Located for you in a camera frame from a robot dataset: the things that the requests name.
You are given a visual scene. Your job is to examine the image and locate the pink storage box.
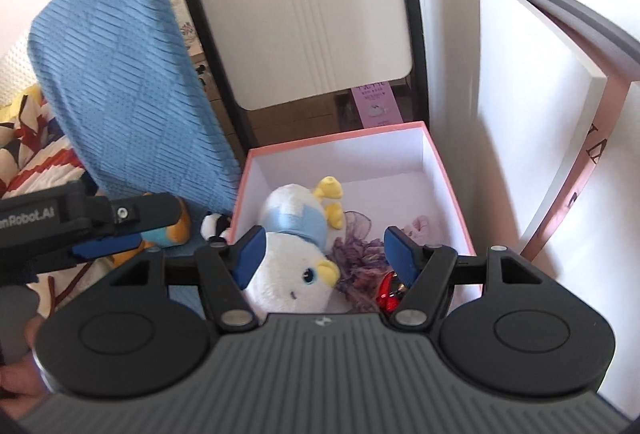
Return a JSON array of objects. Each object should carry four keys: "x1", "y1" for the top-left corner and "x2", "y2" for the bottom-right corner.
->
[{"x1": 231, "y1": 123, "x2": 474, "y2": 257}]

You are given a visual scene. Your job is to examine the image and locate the striped red black blanket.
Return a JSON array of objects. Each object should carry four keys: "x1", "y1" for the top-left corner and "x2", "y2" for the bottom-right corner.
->
[{"x1": 1, "y1": 85, "x2": 114, "y2": 317}]

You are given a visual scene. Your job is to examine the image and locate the white black chair back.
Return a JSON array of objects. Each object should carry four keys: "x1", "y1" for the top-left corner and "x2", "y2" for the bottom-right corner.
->
[{"x1": 186, "y1": 0, "x2": 428, "y2": 150}]

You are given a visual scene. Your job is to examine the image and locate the red black toy figure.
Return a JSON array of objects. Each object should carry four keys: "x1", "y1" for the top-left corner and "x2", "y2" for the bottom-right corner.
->
[{"x1": 375, "y1": 271, "x2": 407, "y2": 316}]

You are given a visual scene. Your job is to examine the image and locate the pink printed card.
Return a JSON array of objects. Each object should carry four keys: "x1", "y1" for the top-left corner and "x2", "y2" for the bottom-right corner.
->
[{"x1": 352, "y1": 82, "x2": 402, "y2": 128}]

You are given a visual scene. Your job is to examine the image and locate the black white panda plush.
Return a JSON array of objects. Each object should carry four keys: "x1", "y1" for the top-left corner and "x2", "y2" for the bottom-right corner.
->
[{"x1": 200, "y1": 212, "x2": 231, "y2": 243}]

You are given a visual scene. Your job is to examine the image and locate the pink box lid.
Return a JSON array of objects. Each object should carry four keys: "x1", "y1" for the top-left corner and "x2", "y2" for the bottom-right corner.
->
[{"x1": 409, "y1": 0, "x2": 640, "y2": 405}]

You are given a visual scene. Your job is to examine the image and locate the purple sheer ribbon bow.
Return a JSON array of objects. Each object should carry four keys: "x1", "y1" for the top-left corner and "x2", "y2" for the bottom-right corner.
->
[{"x1": 328, "y1": 211, "x2": 392, "y2": 313}]

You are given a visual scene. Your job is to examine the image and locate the white duck plush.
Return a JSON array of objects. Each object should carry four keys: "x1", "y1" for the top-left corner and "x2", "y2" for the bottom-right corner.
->
[{"x1": 244, "y1": 176, "x2": 349, "y2": 321}]

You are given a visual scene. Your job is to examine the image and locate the blue textured chair cushion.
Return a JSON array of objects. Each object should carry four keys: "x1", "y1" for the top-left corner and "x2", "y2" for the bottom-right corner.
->
[{"x1": 27, "y1": 0, "x2": 244, "y2": 315}]

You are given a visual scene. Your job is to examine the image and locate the brown teddy bear blue shirt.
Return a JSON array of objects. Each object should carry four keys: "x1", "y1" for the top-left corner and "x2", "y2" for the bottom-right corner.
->
[{"x1": 111, "y1": 198, "x2": 191, "y2": 267}]

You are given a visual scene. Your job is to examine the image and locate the pink plush toy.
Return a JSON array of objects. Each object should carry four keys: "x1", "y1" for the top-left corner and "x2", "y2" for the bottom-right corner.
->
[{"x1": 401, "y1": 215, "x2": 442, "y2": 246}]

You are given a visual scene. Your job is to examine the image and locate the person's hand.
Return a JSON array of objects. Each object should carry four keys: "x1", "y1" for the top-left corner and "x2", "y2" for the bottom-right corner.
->
[{"x1": 1, "y1": 313, "x2": 49, "y2": 420}]

